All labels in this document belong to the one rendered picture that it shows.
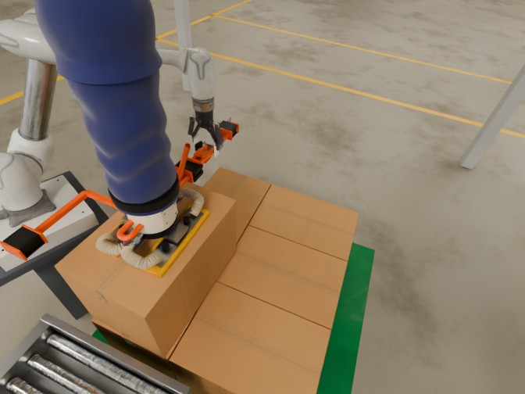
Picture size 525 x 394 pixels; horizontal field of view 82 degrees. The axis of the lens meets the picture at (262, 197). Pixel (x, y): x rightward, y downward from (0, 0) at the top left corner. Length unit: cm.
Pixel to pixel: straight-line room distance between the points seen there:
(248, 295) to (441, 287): 157
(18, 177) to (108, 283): 64
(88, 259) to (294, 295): 91
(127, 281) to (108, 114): 59
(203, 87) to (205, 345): 106
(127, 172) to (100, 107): 20
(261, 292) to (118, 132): 102
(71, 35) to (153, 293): 77
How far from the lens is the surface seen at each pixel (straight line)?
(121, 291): 116
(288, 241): 174
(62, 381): 156
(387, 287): 244
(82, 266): 127
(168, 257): 117
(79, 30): 76
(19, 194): 162
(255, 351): 145
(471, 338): 254
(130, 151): 90
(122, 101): 83
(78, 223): 160
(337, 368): 208
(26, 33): 131
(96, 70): 79
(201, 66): 121
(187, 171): 127
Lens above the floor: 192
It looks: 45 degrees down
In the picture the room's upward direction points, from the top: 6 degrees clockwise
